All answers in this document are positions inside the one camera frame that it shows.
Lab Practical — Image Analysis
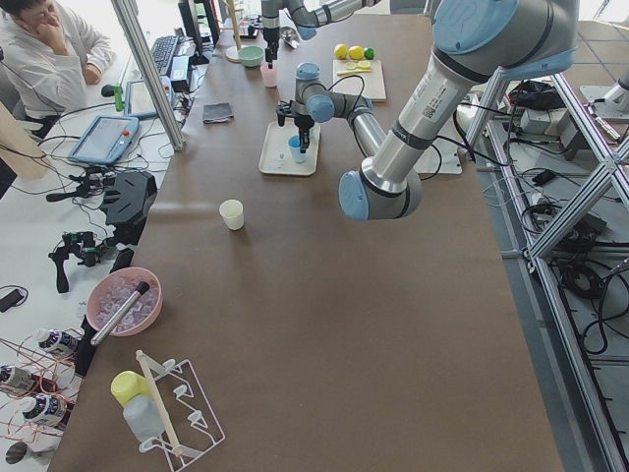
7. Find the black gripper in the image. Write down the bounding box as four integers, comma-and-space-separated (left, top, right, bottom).
275, 100, 313, 152
262, 27, 279, 69

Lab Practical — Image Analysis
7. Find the blue plastic cup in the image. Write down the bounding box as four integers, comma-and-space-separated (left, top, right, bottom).
288, 136, 308, 163

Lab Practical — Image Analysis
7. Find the pink plastic cup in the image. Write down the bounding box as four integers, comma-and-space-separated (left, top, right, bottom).
259, 63, 278, 89

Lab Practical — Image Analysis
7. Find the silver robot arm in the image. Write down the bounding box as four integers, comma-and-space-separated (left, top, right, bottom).
276, 0, 580, 220
261, 0, 379, 69

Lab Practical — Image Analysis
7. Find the cream rabbit tray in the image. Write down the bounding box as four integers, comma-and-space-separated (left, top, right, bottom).
258, 121, 320, 177

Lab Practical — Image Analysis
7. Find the green bowl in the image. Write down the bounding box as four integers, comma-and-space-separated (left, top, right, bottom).
238, 45, 264, 68

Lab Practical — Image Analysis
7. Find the metal scoop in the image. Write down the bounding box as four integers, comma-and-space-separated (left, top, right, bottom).
280, 27, 301, 49

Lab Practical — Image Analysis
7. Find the wooden cup stand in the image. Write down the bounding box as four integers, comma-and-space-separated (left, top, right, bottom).
225, 0, 242, 64

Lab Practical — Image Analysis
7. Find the whole yellow lemon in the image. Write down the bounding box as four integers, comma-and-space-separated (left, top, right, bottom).
347, 45, 365, 61
334, 43, 348, 60

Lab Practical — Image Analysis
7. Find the yellow plastic knife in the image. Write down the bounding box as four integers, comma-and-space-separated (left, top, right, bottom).
335, 69, 372, 77

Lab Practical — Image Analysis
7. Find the grey folded cloth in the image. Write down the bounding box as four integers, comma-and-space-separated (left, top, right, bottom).
202, 102, 234, 124

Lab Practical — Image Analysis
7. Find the wooden cutting board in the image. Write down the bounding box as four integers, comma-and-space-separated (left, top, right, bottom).
332, 59, 387, 102

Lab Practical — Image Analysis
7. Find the black keyboard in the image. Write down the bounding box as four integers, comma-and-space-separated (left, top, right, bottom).
150, 35, 179, 76

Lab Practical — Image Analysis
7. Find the cream plastic cup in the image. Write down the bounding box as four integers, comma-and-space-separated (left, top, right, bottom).
219, 199, 245, 231

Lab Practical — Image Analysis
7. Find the blue teach pendant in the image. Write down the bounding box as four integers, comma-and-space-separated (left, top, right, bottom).
68, 116, 140, 164
123, 77, 175, 120

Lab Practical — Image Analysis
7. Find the person in white shirt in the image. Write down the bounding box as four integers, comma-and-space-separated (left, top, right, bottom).
1, 1, 115, 138

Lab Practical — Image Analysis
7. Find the metal tool in bowl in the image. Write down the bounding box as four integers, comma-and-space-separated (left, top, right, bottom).
90, 281, 150, 346

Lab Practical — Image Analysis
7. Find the pink bowl with ice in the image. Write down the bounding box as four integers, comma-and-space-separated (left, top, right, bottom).
86, 266, 163, 336

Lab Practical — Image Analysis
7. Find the yellow cup on rack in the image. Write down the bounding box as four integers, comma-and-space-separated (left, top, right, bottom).
110, 371, 149, 406

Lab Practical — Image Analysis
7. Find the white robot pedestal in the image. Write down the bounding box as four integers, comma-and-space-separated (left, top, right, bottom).
414, 135, 463, 175

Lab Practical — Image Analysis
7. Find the white wire rack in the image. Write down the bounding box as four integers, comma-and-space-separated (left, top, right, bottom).
136, 351, 226, 471

